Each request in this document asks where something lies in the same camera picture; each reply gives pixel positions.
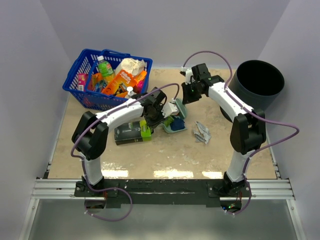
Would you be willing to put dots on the aluminium table frame rail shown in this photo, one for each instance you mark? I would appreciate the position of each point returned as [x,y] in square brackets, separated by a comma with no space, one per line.
[63,189]

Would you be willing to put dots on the orange razor package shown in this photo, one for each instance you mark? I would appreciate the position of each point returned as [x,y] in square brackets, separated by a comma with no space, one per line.
[120,83]

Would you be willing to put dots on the green black razor box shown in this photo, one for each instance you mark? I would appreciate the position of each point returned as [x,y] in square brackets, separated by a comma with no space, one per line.
[132,132]

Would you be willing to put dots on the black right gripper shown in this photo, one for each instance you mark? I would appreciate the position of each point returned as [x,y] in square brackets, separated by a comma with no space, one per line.
[187,98]

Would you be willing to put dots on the grey paper scrap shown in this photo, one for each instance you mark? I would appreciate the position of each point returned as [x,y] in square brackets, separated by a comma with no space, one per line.
[201,133]

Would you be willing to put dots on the pink small box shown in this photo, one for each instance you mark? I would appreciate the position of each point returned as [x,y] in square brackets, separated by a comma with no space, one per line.
[82,81]

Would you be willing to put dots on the teal plastic dustpan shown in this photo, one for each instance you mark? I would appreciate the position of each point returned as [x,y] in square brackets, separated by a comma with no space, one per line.
[169,131]

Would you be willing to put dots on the colourful snack packet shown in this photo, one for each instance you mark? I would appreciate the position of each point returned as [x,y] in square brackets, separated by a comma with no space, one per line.
[97,83]

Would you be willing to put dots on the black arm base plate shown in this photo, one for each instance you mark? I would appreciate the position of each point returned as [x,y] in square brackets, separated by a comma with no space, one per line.
[212,193]

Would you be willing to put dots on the dark round trash bin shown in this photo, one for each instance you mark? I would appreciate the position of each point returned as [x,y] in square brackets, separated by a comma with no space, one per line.
[257,83]

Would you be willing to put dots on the green paper scrap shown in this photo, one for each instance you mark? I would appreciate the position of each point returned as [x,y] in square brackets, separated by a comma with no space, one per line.
[168,121]

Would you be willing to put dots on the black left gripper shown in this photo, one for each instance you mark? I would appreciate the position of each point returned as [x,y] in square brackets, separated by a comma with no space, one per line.
[152,124]

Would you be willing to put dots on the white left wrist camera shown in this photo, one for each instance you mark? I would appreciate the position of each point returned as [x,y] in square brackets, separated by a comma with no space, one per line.
[170,109]

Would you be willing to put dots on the beige pump soap bottle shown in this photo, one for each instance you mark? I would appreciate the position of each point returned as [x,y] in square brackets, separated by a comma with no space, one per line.
[130,93]

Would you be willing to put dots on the teal hand brush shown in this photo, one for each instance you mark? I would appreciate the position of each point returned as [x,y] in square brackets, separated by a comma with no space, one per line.
[182,114]

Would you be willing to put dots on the green drink bottle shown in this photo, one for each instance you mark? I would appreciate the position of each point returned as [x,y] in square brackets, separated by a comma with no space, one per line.
[105,69]

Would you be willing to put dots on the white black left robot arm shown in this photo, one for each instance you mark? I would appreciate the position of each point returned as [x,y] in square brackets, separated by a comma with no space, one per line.
[90,136]

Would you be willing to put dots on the blue plastic shopping basket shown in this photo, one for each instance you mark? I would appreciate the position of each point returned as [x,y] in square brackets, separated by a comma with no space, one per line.
[86,84]

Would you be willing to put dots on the orange sponge package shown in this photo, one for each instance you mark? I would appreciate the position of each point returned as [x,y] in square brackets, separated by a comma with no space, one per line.
[141,76]

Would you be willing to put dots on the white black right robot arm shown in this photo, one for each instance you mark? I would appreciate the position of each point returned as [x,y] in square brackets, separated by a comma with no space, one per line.
[247,133]

